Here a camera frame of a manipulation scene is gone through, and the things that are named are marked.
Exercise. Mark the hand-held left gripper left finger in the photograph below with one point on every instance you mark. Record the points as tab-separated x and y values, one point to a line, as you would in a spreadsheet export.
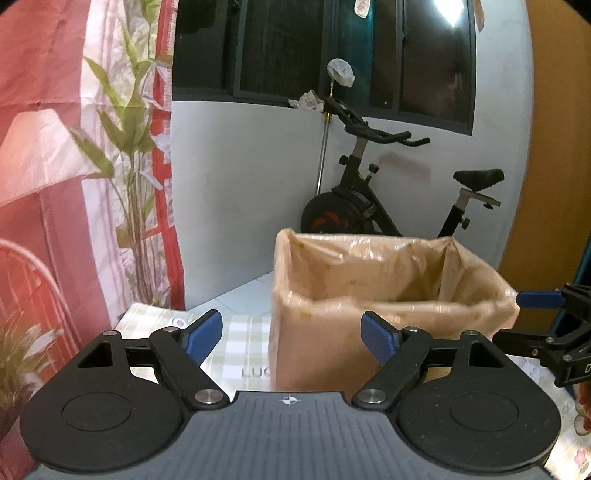
205	339

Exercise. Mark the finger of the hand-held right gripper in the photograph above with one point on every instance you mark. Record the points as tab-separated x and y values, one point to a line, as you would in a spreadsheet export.
519	344
538	299

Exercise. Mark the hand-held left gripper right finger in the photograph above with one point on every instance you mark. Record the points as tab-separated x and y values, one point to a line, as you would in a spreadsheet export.
378	340

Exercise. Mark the plastic-lined cardboard box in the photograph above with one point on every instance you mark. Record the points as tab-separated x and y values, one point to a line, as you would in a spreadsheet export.
323	344

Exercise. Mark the checked cartoon-print cloth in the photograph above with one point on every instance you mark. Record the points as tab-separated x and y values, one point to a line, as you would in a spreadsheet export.
240	341

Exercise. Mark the brown wooden door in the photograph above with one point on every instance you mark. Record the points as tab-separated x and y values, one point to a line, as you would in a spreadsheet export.
554	184

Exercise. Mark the black exercise bike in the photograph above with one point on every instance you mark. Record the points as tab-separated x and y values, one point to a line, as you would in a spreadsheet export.
351	198

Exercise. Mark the metal pole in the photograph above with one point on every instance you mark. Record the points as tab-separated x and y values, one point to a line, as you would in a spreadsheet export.
323	152

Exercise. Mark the red leaf-print curtain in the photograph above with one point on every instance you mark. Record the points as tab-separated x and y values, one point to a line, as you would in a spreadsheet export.
46	194

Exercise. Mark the crumpled white tissue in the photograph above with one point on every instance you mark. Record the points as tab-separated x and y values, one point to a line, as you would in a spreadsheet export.
307	101

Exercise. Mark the white plastic bag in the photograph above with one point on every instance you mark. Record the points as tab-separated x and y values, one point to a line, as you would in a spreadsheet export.
340	71

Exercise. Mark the dark framed window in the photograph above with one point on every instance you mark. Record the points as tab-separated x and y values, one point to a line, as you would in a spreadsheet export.
277	46

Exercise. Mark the pale hanging object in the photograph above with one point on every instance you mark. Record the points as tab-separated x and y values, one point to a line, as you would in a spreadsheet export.
360	7

